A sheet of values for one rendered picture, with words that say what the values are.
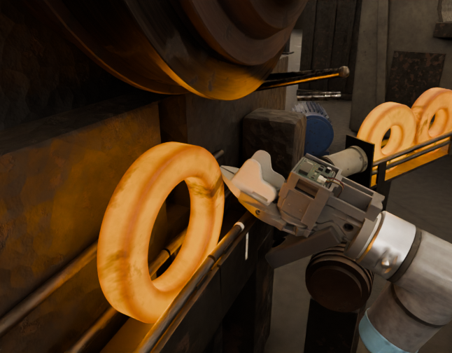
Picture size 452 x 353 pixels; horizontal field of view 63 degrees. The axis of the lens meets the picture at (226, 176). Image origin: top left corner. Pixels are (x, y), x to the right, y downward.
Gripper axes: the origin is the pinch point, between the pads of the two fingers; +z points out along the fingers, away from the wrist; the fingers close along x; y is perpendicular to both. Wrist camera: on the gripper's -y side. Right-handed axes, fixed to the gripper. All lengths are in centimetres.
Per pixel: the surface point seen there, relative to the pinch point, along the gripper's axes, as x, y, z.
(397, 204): -156, -63, -50
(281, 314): -52, -73, -19
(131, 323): 20.6, -9.5, -1.6
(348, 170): -29.5, -3.7, -15.1
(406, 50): -264, -1, -17
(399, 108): -41.4, 8.8, -18.4
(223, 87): 11.2, 15.9, -0.3
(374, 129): -36.1, 4.1, -16.1
